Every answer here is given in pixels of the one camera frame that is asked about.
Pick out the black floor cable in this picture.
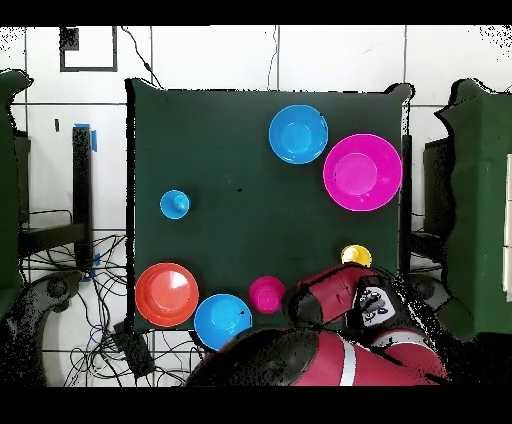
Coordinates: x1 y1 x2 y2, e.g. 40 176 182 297
120 25 164 90

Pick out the grey stand base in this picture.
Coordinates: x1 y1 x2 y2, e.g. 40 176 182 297
3 269 86 387

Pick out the large orange-red plastic bowl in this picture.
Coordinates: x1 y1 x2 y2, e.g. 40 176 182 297
134 261 200 328

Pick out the blue plastic cup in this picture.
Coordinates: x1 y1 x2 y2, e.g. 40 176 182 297
158 188 192 221

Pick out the black square floor frame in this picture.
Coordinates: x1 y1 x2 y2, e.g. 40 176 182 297
58 25 120 74

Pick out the blue plastic bowl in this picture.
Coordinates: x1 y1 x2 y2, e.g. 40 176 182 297
268 104 330 166
192 292 254 352

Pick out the dark green table cloth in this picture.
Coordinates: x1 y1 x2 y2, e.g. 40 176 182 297
125 77 415 335

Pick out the blue tape strip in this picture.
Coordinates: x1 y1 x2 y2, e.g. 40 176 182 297
73 122 98 154

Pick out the yellow plastic cup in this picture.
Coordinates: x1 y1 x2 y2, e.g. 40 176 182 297
340 244 373 268

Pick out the black power adapter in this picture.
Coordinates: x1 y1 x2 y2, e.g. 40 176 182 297
112 321 156 379

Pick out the green-clothed side table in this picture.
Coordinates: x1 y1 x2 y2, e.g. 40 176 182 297
434 78 512 341
0 67 35 319

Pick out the small magenta plastic bowl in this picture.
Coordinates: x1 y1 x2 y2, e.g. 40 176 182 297
246 274 287 315

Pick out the tangle of black cables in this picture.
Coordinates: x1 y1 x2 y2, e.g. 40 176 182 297
19 207 205 388

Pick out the large pink plastic bowl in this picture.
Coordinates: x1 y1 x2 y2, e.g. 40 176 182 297
322 132 404 213

